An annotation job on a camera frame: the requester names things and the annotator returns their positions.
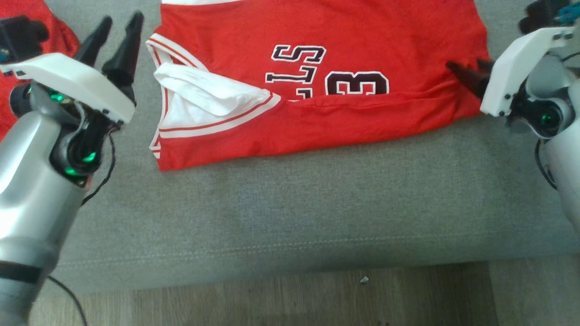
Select red basketball jersey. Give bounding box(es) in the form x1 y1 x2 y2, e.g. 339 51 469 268
146 0 493 172

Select blue right camera connector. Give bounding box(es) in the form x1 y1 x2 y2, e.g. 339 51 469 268
558 4 580 26

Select grey sofa cushion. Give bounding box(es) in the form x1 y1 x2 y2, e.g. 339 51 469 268
43 0 580 292

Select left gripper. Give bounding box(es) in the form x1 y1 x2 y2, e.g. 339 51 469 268
0 11 145 126

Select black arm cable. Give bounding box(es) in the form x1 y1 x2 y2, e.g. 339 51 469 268
534 139 558 190
48 129 116 326

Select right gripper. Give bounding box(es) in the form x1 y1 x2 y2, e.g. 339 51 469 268
446 26 576 118

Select red shorts with white stripe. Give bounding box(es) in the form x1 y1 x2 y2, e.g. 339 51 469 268
0 0 81 141

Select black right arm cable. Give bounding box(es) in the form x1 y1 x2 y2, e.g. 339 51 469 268
534 139 558 190

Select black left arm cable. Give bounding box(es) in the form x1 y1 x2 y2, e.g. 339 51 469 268
48 129 116 326

